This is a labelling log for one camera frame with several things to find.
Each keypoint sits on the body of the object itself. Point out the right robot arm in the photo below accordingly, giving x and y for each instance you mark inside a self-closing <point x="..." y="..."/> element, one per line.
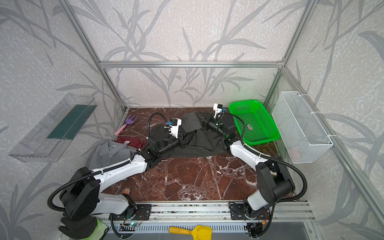
<point x="274" y="179"/>

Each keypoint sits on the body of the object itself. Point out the purple pink toy rake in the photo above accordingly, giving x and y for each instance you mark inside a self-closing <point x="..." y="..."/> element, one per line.
<point x="128" y="121"/>

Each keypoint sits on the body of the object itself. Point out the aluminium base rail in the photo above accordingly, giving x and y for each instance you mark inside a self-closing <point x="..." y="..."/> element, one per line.
<point x="217" y="212"/>

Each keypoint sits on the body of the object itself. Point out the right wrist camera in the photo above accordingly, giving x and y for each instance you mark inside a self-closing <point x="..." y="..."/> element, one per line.
<point x="218" y="109"/>

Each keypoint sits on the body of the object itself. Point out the green plastic basket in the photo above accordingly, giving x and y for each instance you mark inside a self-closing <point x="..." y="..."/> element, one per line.
<point x="260" y="126"/>

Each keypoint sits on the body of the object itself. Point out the maroon folded shirt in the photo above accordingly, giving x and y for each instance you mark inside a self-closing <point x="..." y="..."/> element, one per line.
<point x="132" y="142"/>

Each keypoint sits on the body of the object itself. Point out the white wire mesh basket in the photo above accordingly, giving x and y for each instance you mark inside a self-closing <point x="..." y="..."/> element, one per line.
<point x="301" y="131"/>

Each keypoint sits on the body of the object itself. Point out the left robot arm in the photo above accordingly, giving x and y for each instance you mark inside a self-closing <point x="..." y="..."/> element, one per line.
<point x="83" y="195"/>

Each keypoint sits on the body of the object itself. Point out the small round orange lid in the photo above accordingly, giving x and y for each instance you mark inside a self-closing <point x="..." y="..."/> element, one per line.
<point x="127" y="191"/>

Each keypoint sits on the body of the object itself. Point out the black green work glove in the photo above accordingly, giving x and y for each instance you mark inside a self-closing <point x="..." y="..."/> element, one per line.
<point x="89" y="228"/>

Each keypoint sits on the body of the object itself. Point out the yellow toy shovel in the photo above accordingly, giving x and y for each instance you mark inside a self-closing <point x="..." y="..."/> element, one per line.
<point x="198" y="233"/>

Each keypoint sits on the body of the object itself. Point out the light grey folded shirt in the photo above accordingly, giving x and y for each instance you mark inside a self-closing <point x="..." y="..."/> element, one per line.
<point x="109" y="153"/>

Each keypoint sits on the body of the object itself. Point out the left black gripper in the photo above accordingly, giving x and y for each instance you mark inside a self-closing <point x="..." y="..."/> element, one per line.
<point x="182" y="140"/>

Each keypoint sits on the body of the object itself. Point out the clear plastic wall bin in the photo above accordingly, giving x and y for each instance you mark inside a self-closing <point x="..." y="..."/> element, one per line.
<point x="49" y="139"/>

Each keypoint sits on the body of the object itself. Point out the dark grey striped shirt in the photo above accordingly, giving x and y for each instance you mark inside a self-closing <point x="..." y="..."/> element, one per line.
<point x="202" y="142"/>

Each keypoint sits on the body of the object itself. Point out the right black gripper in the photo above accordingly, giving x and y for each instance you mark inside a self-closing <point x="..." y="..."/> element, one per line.
<point x="205" y="121"/>

